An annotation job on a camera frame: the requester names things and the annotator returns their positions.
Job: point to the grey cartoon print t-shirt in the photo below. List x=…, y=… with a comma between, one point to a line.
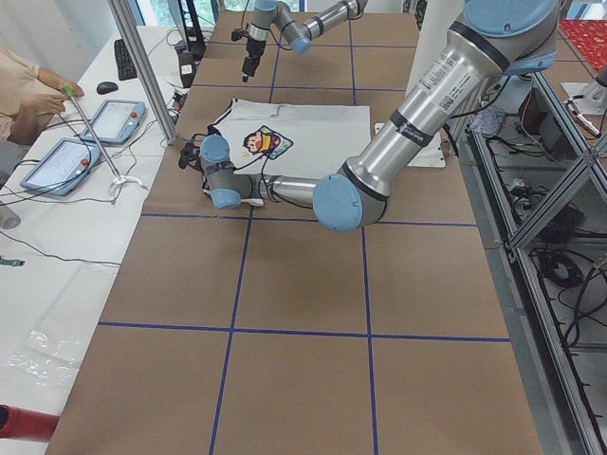
x=257, y=152

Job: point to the near blue teach pendant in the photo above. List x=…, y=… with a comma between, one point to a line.
x=63, y=168

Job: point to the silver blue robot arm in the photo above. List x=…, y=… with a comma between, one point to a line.
x=487, y=39
x=297, y=35

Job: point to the person's hand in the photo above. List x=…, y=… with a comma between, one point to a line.
x=34, y=105

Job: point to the black keyboard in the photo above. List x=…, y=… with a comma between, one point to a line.
x=125, y=65

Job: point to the red fire extinguisher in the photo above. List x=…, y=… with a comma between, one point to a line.
x=27, y=425

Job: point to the clear plastic bag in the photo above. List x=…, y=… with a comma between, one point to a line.
x=47, y=359

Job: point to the patterned blue cloth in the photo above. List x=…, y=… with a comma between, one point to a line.
x=489, y=122

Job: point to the aluminium frame post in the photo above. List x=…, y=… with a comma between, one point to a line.
x=128, y=29

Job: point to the far blue teach pendant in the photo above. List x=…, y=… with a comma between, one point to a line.
x=117, y=120

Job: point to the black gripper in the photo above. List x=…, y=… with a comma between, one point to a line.
x=250, y=50
x=206, y=181

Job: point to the blue teach pendant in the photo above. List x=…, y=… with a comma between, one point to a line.
x=63, y=168
x=117, y=120

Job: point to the metal rod with green handle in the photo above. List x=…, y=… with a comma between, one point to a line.
x=119, y=179

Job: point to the black computer mouse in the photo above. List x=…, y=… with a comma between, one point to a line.
x=104, y=88

